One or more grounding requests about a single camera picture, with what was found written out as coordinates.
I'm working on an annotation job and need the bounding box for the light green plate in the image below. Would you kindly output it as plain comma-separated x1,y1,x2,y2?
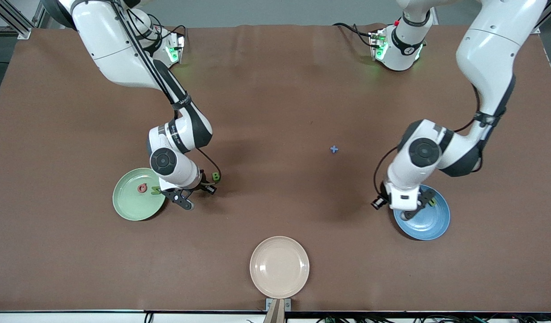
113,168,167,221

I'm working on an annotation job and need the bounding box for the grey metal clamp bracket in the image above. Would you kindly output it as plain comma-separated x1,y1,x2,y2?
265,298,292,312

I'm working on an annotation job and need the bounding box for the black arm base cable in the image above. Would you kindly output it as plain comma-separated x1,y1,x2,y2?
155,22,188,51
333,22,375,48

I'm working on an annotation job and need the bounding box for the beige plate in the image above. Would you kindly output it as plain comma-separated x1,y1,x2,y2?
250,236,310,299

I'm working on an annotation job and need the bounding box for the blue plate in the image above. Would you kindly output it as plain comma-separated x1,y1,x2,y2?
393,184,451,241

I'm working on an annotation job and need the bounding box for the black table edge strip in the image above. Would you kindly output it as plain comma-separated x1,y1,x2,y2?
0,309,551,314

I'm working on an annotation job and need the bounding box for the upright aluminium frame profile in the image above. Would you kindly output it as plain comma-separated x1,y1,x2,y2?
32,0,47,28

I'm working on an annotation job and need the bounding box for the metal base connector bracket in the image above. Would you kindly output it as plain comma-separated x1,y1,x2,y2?
369,29,389,61
165,31,186,64

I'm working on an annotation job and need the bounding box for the brown table cloth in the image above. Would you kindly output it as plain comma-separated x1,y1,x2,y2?
0,22,551,312

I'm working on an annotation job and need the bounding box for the beige camera pole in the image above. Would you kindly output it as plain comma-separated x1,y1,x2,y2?
263,300,286,323

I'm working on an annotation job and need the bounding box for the slanted aluminium frame profile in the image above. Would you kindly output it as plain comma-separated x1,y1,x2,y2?
0,0,32,40
533,0,551,34

